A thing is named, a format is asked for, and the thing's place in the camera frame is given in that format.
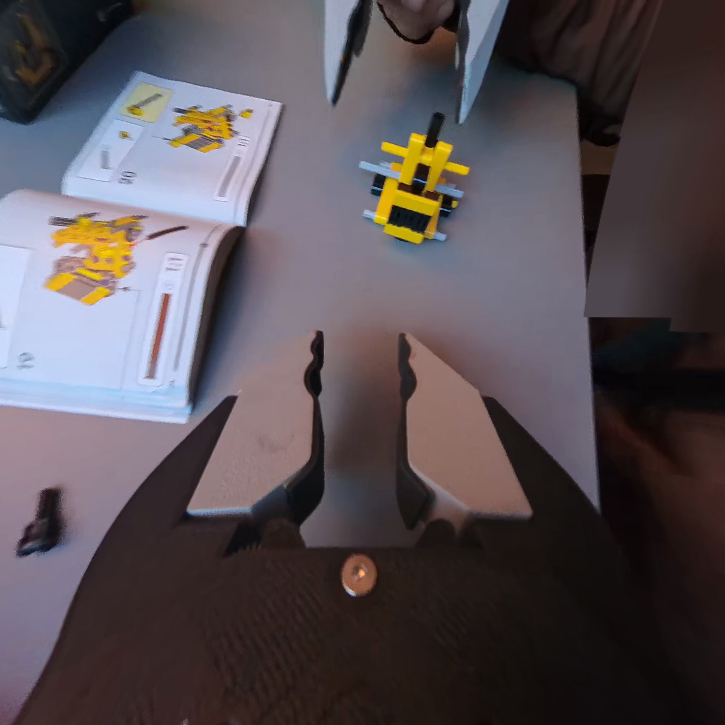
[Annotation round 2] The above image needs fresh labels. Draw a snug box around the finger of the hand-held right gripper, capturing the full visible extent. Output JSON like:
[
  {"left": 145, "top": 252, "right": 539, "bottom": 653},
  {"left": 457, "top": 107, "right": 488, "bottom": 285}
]
[
  {"left": 455, "top": 0, "right": 512, "bottom": 125},
  {"left": 324, "top": 0, "right": 373, "bottom": 106}
]

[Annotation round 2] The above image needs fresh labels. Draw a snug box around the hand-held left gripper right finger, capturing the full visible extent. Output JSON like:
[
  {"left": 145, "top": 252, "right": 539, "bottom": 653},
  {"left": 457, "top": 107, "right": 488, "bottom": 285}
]
[{"left": 395, "top": 332, "right": 534, "bottom": 531}]

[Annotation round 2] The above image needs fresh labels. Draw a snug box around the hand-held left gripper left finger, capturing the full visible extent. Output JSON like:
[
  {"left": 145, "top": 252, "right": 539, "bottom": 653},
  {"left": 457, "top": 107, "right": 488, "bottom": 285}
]
[{"left": 186, "top": 330, "right": 326, "bottom": 528}]

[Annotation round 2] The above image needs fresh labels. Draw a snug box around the yellow lego vehicle model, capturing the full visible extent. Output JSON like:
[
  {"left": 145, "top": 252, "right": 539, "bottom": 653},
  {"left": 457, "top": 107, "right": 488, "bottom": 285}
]
[{"left": 358, "top": 111, "right": 471, "bottom": 246}]

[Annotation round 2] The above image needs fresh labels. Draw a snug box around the open lego instruction booklet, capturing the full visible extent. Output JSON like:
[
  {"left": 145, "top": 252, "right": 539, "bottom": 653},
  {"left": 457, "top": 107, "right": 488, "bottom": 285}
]
[{"left": 0, "top": 70, "right": 283, "bottom": 425}]

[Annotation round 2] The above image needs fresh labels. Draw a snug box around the small black lego piece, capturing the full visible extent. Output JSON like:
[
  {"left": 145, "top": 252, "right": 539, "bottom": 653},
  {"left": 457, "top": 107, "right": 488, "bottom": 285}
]
[{"left": 15, "top": 487, "right": 65, "bottom": 558}]

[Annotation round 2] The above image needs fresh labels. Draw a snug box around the dark lego box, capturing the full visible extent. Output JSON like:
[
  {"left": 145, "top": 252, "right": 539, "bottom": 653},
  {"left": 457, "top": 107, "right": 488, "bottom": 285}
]
[{"left": 0, "top": 0, "right": 136, "bottom": 125}]

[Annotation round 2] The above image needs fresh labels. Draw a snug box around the person's right hand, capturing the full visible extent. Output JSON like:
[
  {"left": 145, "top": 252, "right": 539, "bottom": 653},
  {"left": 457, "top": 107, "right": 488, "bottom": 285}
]
[{"left": 377, "top": 0, "right": 461, "bottom": 43}]

